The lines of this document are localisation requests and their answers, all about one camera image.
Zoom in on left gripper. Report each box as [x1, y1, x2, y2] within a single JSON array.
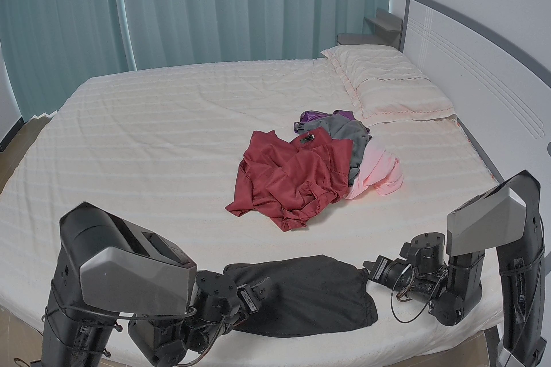
[[236, 277, 274, 314]]

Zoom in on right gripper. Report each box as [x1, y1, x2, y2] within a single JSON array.
[[362, 255, 404, 285]]

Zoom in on black T-shirt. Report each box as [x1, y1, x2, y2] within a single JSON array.
[[223, 254, 379, 338]]

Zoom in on bed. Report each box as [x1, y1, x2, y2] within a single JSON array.
[[0, 0, 551, 367]]

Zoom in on pink garment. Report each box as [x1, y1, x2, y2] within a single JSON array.
[[344, 141, 405, 201]]

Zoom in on dark red garment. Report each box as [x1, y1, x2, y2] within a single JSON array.
[[225, 130, 355, 233]]

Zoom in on grey garment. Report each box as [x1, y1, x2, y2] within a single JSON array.
[[301, 116, 373, 188]]

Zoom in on purple garment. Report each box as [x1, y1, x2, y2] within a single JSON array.
[[293, 109, 357, 132]]

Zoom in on cream pillow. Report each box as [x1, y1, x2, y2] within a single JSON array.
[[321, 45, 458, 126]]

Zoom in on grey bedside table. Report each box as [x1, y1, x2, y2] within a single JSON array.
[[337, 7, 403, 48]]

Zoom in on black cable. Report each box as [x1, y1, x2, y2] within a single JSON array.
[[390, 271, 436, 324]]

